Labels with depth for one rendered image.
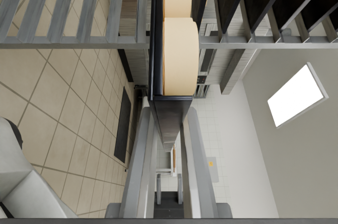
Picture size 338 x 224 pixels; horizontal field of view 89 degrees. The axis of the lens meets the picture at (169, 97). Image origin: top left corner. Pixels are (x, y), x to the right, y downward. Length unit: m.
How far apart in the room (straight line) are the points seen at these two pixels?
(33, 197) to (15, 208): 0.03
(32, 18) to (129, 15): 1.81
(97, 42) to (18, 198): 0.44
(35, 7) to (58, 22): 0.11
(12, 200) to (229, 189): 4.16
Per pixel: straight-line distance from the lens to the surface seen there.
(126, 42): 0.60
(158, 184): 0.43
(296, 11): 0.63
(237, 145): 4.61
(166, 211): 0.46
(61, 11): 0.76
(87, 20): 0.69
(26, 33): 0.75
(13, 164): 0.35
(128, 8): 2.64
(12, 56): 1.19
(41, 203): 0.36
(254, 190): 4.55
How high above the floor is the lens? 0.78
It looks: 1 degrees up
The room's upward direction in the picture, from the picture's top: 90 degrees clockwise
